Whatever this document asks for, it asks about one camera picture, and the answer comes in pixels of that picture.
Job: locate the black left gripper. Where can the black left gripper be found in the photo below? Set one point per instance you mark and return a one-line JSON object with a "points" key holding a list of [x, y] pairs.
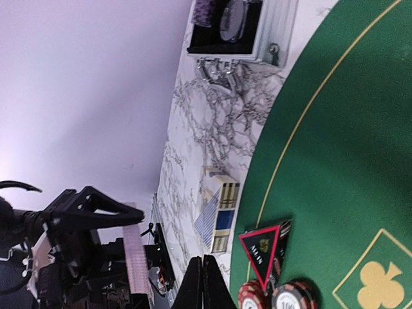
{"points": [[69, 218]]}

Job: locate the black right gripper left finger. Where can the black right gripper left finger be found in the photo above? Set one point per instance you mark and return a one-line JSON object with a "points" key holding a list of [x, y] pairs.
{"points": [[190, 293]]}

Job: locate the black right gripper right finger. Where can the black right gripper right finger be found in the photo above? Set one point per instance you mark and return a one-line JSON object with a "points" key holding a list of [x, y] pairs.
{"points": [[215, 291]]}

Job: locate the red chip stack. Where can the red chip stack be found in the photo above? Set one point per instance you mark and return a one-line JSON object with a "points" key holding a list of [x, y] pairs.
{"points": [[251, 296]]}

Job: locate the red playing card deck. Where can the red playing card deck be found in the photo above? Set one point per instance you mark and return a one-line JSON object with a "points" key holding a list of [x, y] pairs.
{"points": [[136, 261]]}

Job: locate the black red triangular dealer button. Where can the black red triangular dealer button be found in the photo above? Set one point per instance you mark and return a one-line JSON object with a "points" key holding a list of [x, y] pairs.
{"points": [[265, 249]]}

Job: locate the black chip stack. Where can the black chip stack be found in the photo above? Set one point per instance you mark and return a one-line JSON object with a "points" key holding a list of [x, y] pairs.
{"points": [[295, 294]]}

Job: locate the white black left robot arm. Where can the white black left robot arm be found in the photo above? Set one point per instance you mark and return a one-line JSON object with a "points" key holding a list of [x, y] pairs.
{"points": [[24, 242]]}

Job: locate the blue gold card box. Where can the blue gold card box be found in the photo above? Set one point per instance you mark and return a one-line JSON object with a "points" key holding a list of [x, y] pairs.
{"points": [[217, 199]]}

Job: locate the round green poker mat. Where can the round green poker mat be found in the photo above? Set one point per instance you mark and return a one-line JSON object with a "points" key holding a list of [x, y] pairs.
{"points": [[335, 157]]}

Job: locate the aluminium poker chip case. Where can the aluminium poker chip case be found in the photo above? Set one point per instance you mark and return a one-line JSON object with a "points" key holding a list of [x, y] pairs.
{"points": [[253, 31]]}

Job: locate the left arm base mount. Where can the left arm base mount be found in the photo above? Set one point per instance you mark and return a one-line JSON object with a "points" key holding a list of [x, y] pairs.
{"points": [[157, 256]]}

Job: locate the silver case handle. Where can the silver case handle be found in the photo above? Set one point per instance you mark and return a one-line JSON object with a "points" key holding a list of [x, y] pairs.
{"points": [[220, 75]]}

